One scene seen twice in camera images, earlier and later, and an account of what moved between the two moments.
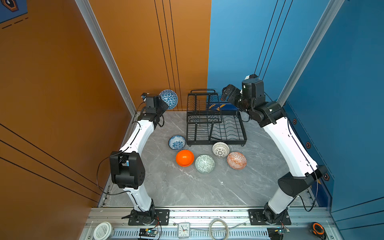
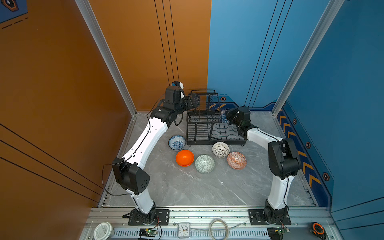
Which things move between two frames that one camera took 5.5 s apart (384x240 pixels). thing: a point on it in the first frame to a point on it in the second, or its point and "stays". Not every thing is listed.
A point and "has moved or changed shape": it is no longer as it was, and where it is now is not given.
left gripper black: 163,106 to 194,102
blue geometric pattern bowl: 170,97 has moved or changed shape
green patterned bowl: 205,164 stays
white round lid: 103,231 stays
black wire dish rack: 206,125 stays
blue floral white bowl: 176,142 stays
